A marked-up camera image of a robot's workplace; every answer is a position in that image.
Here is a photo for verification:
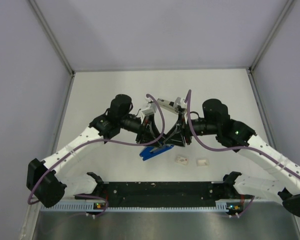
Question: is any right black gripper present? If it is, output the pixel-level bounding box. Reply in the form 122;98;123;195
164;112;219;148

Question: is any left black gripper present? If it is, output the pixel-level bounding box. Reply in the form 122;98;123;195
118;113;164;148

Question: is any blue stapler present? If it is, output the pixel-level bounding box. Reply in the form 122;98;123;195
139;145;174;161

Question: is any grey black stapler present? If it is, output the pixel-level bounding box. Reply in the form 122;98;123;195
157;98;182;114

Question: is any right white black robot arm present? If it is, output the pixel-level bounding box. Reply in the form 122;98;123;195
158;97;300;217

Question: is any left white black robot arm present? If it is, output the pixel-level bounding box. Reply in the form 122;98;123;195
26;94;164;208

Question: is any staple box with red dot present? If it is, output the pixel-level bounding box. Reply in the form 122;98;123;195
174;155;189;166

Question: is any small white staple box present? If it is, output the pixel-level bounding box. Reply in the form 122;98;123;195
196;158;210;167

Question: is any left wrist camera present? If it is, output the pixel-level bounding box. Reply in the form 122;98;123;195
140;98;158;118

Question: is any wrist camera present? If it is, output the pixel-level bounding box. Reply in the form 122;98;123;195
140;98;158;118
173;97;187;111

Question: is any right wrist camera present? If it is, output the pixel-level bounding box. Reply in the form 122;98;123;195
173;97;187;111

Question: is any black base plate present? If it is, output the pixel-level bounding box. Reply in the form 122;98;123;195
90;181;241;208

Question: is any grey slotted cable duct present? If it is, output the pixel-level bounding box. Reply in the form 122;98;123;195
40;200;239;213

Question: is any left aluminium corner post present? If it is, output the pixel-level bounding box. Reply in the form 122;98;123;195
26;0;75;77

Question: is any aluminium corner post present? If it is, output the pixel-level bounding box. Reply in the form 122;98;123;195
248;0;297;73
26;0;75;77

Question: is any right aluminium corner post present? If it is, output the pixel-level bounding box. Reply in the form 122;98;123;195
248;0;297;73

